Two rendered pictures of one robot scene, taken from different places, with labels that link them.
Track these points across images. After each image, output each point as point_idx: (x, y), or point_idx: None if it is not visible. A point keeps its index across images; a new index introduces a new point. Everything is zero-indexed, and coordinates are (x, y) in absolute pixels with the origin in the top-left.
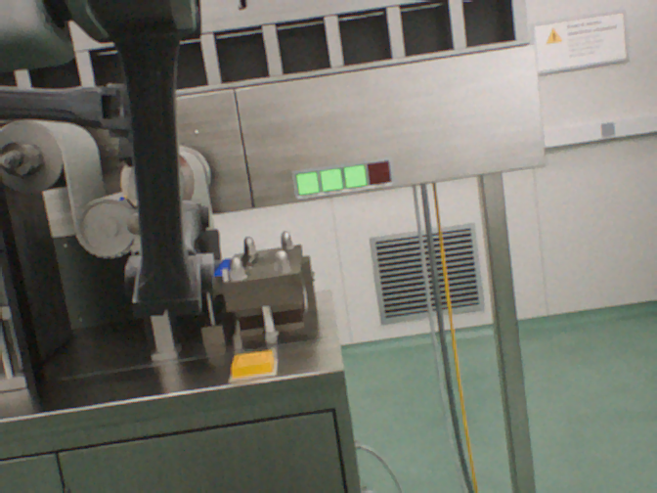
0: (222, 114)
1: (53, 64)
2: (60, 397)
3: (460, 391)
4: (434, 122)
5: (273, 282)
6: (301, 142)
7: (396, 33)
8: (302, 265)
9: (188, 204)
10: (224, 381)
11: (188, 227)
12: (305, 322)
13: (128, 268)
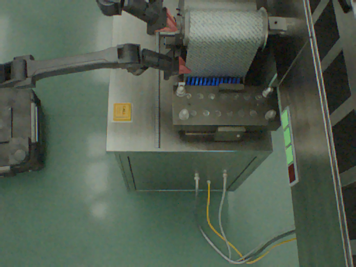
0: (300, 37)
1: None
2: (128, 37)
3: (282, 243)
4: (313, 219)
5: (172, 111)
6: (297, 106)
7: (351, 175)
8: (217, 126)
9: (115, 58)
10: (113, 101)
11: (68, 67)
12: (195, 135)
13: (14, 58)
